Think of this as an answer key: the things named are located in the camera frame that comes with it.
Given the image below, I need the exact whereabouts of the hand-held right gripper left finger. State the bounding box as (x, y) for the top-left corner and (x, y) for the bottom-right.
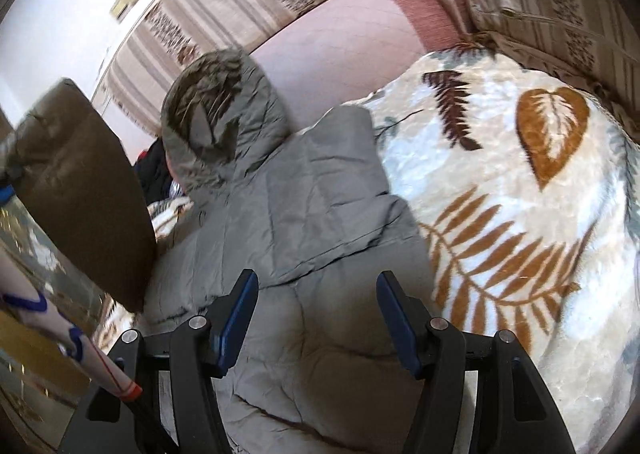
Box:
(60, 269), (259, 454)

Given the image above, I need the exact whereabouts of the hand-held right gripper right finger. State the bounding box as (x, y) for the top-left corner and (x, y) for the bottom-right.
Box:
(376, 270), (571, 454)

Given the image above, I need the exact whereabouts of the grey hooded puffer jacket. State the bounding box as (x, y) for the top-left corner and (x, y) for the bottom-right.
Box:
(10, 48), (441, 454)

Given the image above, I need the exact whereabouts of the leaf printed blanket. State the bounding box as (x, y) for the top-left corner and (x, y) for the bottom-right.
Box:
(100, 46), (638, 454)

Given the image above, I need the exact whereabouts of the white tube with blue marks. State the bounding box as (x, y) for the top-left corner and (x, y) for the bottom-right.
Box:
(0, 254), (143, 401)

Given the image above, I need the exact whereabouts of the black cloth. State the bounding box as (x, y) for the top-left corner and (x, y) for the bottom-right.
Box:
(134, 138), (173, 197)

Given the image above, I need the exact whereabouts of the pink bolster cushion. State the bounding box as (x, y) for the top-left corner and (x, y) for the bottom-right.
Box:
(249, 0), (473, 131)

